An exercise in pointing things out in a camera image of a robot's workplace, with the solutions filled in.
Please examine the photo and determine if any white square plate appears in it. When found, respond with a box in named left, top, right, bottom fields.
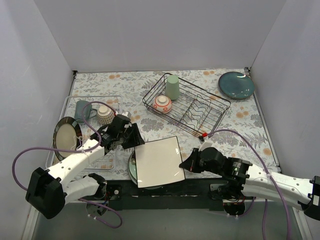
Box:
left=134, top=136, right=186, bottom=188

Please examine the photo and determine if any orange patterned bowl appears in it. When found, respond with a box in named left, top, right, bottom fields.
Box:
left=152, top=95, right=173, bottom=114

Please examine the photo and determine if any black wire dish rack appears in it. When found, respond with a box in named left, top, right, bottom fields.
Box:
left=142, top=72, right=231, bottom=137

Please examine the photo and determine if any green cup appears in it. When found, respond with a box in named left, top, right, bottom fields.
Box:
left=165, top=75, right=180, bottom=101

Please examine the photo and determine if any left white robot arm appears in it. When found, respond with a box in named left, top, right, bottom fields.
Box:
left=25, top=114, right=145, bottom=219

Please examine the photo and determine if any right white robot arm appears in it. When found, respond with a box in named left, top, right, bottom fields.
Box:
left=179, top=147, right=320, bottom=220

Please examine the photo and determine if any brown patterned bowl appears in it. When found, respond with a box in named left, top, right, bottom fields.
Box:
left=97, top=105, right=116, bottom=125

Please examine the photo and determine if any green round plate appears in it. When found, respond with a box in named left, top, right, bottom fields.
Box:
left=127, top=151, right=168, bottom=190

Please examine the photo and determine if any grey blue mug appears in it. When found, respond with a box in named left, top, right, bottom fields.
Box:
left=74, top=100, right=98, bottom=125

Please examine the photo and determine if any black rimmed round plate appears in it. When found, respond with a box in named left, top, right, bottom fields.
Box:
left=53, top=116, right=83, bottom=151

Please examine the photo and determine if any floral table mat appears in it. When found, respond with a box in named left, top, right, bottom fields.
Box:
left=68, top=68, right=281, bottom=172

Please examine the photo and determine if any teal round plate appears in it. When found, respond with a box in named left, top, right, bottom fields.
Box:
left=218, top=71, right=255, bottom=100

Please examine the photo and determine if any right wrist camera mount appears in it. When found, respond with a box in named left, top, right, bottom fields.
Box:
left=198, top=133, right=213, bottom=152

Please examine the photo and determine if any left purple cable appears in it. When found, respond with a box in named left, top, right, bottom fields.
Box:
left=11, top=101, right=124, bottom=229

